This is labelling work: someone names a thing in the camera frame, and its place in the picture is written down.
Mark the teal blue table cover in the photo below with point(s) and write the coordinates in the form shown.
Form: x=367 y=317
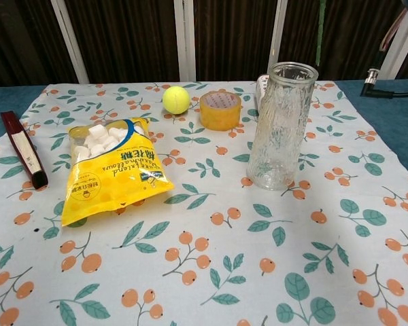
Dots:
x=394 y=119

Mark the clear bottle with printed label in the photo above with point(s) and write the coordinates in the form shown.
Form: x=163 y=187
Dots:
x=260 y=91

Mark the clear brown packing tape roll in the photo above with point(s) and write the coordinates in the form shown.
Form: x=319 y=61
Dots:
x=219 y=117

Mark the floral leaf and berry tablecloth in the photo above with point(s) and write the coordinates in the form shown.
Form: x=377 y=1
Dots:
x=224 y=237

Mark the white metal frame pole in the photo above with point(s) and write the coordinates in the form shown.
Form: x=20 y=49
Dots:
x=278 y=37
x=185 y=40
x=69 y=40
x=399 y=47

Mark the yellow-green tennis ball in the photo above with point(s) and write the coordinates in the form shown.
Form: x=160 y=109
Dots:
x=176 y=100

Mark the clear glass jar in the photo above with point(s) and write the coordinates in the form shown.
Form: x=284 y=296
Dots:
x=279 y=142

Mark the yellow marshmallow bag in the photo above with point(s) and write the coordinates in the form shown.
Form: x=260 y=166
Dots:
x=98 y=190

